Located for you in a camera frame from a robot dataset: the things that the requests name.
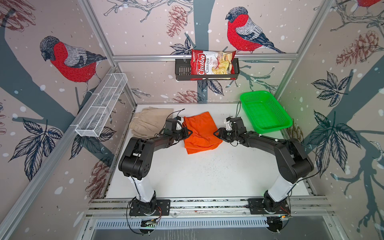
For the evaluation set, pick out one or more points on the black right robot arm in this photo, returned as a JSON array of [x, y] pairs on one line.
[[293, 162]]

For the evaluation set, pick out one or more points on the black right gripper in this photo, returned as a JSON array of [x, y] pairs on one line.
[[220, 134]]

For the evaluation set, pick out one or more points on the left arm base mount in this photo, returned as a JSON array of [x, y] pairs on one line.
[[155, 207]]

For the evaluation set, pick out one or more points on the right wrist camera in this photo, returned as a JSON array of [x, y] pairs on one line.
[[230, 122]]

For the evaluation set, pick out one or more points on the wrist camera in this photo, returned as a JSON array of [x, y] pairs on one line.
[[230, 122], [173, 125]]

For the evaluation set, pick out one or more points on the beige shorts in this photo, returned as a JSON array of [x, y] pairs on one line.
[[149, 121]]

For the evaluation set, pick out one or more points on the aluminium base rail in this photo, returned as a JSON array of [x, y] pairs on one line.
[[193, 213]]

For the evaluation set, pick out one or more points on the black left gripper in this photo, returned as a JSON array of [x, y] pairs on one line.
[[184, 130]]

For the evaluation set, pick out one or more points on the right aluminium corner post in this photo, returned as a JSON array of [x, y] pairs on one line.
[[321, 14]]

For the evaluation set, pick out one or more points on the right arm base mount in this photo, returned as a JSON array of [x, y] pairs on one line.
[[266, 205]]

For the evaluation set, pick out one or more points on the white wire mesh shelf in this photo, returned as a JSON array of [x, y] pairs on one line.
[[98, 113]]

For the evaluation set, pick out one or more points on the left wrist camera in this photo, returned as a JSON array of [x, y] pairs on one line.
[[173, 125]]

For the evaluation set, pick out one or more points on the aluminium frame corner post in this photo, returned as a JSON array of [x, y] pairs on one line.
[[100, 35]]

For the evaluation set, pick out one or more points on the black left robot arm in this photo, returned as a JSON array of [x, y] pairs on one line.
[[136, 162]]

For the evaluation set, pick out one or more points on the red cassava chips bag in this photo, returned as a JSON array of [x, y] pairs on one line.
[[212, 63]]

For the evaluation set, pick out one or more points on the green plastic basket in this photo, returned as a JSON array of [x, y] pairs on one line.
[[264, 112]]

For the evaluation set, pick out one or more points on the horizontal aluminium frame bar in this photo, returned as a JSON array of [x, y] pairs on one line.
[[167, 58]]

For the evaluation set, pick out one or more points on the black wall basket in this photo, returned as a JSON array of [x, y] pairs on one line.
[[183, 72]]

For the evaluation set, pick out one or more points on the orange shorts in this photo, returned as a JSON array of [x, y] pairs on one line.
[[202, 138]]

